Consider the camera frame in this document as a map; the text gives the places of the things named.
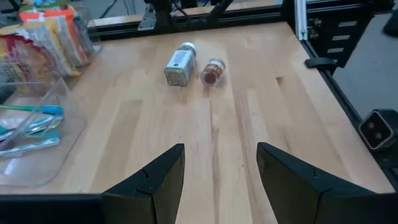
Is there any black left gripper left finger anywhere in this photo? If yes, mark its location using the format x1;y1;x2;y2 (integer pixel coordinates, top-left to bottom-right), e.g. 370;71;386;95
0;142;186;224

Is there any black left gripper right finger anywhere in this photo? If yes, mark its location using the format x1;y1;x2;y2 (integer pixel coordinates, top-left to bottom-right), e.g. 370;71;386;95
256;141;398;224

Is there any small purple gold spoon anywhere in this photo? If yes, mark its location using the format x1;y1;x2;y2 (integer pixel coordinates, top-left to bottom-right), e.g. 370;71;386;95
0;115;65;138

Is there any sesame seasoning jar white label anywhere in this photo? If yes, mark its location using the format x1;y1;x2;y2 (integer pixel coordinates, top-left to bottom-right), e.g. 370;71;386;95
163;41;198;88

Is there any small glass spice jar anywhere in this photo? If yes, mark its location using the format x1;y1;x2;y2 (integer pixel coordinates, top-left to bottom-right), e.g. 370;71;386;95
200;57;226;88

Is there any orange ramen packet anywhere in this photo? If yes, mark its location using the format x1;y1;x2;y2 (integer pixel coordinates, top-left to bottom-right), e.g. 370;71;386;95
18;8;91;67

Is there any red roast beef ramen packet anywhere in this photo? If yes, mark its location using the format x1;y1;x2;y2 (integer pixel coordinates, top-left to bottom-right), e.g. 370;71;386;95
0;33;32;83

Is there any blue white snack bag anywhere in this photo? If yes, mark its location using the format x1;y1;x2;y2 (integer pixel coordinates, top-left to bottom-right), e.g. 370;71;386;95
21;0;71;10

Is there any black table edge clip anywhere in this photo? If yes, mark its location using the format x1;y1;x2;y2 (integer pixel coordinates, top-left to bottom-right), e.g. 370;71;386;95
303;57;338;70

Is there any black slotted cabinet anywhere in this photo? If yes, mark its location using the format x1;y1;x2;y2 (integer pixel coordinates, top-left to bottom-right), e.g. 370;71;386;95
307;4;376;68

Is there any wide clear plastic bin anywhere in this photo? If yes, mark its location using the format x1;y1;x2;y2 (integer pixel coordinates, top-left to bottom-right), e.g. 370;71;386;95
0;0;103;97

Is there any black table-level camera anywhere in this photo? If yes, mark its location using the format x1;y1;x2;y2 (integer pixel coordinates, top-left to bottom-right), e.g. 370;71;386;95
358;108;398;152

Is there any white aluminium post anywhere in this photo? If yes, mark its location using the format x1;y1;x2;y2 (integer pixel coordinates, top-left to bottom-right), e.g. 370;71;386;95
293;0;309;42

